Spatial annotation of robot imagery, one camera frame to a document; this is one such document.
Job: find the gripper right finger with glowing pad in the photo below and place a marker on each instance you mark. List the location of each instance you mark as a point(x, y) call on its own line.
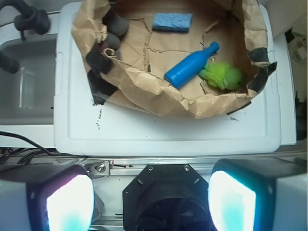
point(266, 194)

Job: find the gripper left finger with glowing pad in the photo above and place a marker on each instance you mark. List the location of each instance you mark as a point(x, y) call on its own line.
point(43, 197)

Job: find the green plush animal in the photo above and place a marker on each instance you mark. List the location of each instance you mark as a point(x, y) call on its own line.
point(223, 76)

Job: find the white plastic bin lid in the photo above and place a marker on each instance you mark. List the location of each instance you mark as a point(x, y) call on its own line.
point(81, 127)

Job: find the blue plastic bottle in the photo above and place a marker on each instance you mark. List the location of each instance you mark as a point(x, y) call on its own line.
point(190, 66)

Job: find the crumpled brown paper bag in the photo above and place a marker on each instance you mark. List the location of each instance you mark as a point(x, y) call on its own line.
point(133, 75)

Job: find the blue sponge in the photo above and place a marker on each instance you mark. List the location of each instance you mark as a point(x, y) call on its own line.
point(172, 22)

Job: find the grey plush toy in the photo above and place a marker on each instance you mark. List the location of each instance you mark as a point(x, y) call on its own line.
point(117, 26)

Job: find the aluminium frame rail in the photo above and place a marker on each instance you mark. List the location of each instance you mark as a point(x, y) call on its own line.
point(105, 167)

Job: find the black octagonal mount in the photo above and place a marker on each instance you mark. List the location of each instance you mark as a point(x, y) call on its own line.
point(170, 197)

